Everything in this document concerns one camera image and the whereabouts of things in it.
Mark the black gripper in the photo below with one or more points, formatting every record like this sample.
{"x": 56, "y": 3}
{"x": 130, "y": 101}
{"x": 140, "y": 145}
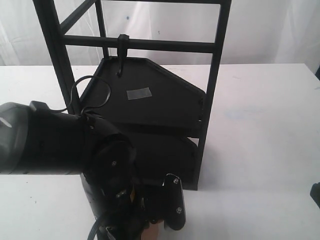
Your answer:
{"x": 147, "y": 206}

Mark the black tiered shelf rack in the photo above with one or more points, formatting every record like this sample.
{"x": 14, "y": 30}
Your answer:
{"x": 169, "y": 128}

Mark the grey tape strip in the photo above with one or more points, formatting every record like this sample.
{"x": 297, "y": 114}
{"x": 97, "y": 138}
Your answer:
{"x": 139, "y": 93}

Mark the black hook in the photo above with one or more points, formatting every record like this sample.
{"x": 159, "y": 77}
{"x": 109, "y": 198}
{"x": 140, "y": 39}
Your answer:
{"x": 122, "y": 51}

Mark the terracotta ceramic mug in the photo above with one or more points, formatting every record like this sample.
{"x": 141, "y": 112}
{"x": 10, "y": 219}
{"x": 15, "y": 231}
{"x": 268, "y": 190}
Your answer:
{"x": 151, "y": 233}

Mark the black object at right edge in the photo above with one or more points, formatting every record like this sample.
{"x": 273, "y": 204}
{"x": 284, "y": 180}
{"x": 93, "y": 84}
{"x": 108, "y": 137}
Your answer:
{"x": 315, "y": 193}

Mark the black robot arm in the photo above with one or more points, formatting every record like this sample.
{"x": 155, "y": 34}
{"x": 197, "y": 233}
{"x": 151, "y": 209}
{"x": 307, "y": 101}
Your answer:
{"x": 36, "y": 140}

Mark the white backdrop curtain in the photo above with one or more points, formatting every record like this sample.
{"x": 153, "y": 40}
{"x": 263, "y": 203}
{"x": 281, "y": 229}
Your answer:
{"x": 258, "y": 31}

